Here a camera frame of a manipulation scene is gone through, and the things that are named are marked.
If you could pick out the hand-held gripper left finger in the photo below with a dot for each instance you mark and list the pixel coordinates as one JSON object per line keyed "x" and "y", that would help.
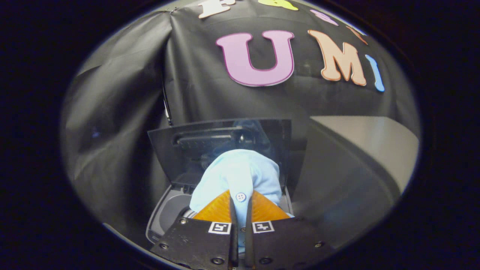
{"x": 234, "y": 247}

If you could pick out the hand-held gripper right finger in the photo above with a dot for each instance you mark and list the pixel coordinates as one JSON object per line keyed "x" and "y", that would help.
{"x": 249, "y": 247}

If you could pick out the light blue shirt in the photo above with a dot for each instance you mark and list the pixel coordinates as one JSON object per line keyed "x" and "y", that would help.
{"x": 236, "y": 172}

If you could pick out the beige mini fridge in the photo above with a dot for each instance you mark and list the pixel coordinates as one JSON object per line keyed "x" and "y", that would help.
{"x": 356, "y": 168}

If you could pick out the black backdrop cloth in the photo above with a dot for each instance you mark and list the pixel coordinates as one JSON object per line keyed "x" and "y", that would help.
{"x": 123, "y": 112}

